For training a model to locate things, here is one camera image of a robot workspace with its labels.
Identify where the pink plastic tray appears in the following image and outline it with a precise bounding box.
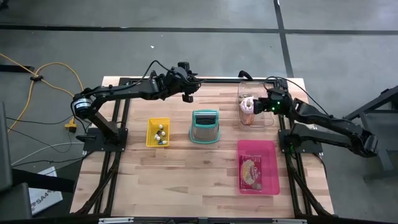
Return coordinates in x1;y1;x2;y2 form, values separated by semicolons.
236;139;280;196

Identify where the yellow plastic basket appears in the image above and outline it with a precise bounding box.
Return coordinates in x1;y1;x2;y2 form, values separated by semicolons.
146;117;171;147

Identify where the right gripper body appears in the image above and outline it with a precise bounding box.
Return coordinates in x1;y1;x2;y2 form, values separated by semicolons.
263;88;294;116

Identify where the black frame clamp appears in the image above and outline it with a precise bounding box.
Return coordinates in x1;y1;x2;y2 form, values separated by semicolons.
238;70;253;82

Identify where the black beam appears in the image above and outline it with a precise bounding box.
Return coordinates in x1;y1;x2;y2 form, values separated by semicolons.
11;169;76;193

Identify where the white printed cardboard box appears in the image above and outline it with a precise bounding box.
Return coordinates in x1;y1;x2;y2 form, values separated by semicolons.
28;166;63;215

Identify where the black flat floor bar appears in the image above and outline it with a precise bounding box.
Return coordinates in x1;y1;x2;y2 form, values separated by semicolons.
0;64;35;73

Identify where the teal metal box grater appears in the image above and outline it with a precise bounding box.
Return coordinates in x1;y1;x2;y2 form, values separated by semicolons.
189;109;221;144

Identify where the silver metal bracket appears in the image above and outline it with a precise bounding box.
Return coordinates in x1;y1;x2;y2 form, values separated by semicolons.
98;217;134;224
272;218;308;224

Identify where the yellow extension cord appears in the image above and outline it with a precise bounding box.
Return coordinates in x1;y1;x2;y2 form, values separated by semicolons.
0;52;93;133

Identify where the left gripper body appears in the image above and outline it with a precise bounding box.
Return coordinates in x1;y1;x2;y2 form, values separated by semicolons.
164;66;201;95

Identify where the white floor cable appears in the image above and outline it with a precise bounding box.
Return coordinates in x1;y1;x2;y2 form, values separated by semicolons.
11;141;85;166

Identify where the dark grey metal table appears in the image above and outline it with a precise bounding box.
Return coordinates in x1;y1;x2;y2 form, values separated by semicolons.
343;84;398;181

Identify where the grey cabinet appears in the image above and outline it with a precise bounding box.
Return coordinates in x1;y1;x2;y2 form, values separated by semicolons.
0;101;32;222

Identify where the white frosted donut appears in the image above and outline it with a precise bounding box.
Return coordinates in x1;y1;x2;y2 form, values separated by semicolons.
239;95;256;114

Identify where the red snack package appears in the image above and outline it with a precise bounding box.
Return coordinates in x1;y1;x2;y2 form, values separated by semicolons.
238;154;263;192

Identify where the black aluminium table frame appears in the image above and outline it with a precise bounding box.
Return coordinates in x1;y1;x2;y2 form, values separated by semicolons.
74;70;336;224

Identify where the clear plastic container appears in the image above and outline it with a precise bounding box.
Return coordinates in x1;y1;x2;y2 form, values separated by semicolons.
236;81;277;129

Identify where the black floor cable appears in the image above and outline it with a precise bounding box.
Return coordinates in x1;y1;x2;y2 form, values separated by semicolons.
5;116;74;125

